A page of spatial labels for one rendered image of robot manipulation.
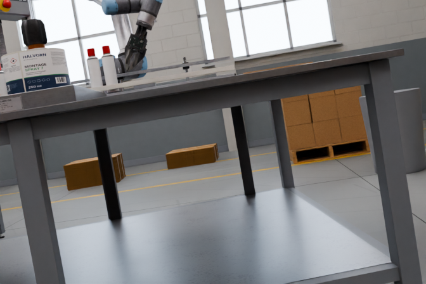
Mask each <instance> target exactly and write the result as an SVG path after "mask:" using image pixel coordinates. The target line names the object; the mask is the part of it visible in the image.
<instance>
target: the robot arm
mask: <svg viewBox="0 0 426 284"><path fill-rule="evenodd" d="M88 1H94V2H95V3H96V4H98V5H100V6H101V7H102V10H103V13H104V14H105V15H111V18H112V23H113V27H114V31H115V35H116V38H117V43H118V46H119V53H118V55H117V56H118V58H116V57H115V55H114V56H113V58H114V62H115V69H116V73H118V68H119V67H120V71H121V73H127V72H135V71H139V70H146V69H147V68H148V63H147V59H146V56H145V54H146V50H147V49H146V45H147V39H146V37H147V31H146V30H152V27H153V26H154V22H155V23H156V22H157V21H156V18H157V15H158V13H159V10H160V7H161V5H162V3H163V0H88ZM130 13H139V15H138V18H137V22H136V25H137V26H138V28H137V30H136V33H135V34H133V33H132V29H131V24H130V21H129V16H128V14H130ZM99 64H100V70H101V76H102V77H103V76H105V75H104V70H103V64H102V59H101V58H100V59H99ZM145 75H146V73H144V74H136V75H129V76H124V79H123V81H126V80H130V79H138V78H141V77H144V76H145Z"/></svg>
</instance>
